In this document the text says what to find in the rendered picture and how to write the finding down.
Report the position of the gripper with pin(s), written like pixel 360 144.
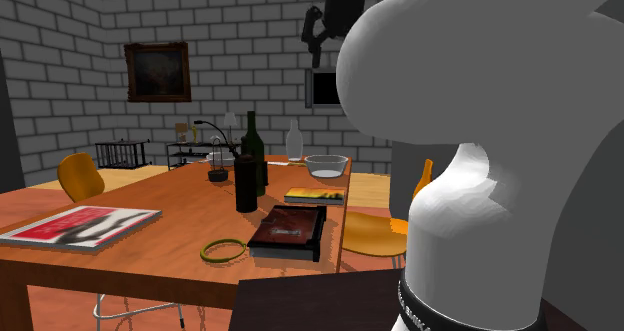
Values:
pixel 345 3

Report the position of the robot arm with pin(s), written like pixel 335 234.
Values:
pixel 463 76

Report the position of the white framed dark window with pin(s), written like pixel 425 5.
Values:
pixel 325 88

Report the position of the white vase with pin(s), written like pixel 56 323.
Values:
pixel 294 144

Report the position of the dark green wine bottle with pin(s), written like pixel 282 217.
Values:
pixel 253 140

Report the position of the clear glass bowl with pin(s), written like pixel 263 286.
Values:
pixel 325 166

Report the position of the white bowl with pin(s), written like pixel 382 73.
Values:
pixel 225 160

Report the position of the yellow and black book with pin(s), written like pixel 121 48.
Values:
pixel 314 195

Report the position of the black bottle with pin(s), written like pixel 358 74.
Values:
pixel 245 184

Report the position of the black shelf with lamps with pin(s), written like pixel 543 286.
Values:
pixel 187 152

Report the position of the dark red book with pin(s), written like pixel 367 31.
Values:
pixel 287 230

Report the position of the yellow chair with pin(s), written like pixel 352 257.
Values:
pixel 373 232
pixel 80 176

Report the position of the wooden table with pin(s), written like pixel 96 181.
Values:
pixel 161 203

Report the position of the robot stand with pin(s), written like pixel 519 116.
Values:
pixel 317 305

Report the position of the red and white magazine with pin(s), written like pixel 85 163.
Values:
pixel 83 226

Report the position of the chair with white metal legs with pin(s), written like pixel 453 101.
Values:
pixel 126 312

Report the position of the dark framed wall picture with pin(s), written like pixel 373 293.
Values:
pixel 157 71

